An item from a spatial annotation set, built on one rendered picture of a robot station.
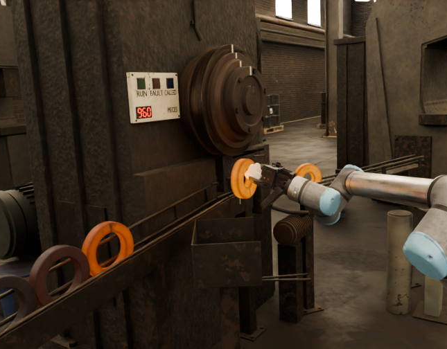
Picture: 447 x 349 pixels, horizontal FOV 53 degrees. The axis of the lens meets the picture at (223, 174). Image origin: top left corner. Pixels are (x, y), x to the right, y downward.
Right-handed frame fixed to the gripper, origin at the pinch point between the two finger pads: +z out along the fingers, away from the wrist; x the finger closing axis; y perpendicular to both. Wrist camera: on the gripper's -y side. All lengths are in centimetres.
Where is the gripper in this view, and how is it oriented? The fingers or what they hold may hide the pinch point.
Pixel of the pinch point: (244, 174)
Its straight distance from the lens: 171.3
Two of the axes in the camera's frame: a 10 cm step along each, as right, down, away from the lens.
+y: 1.9, -9.3, -3.3
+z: -8.1, -3.4, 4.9
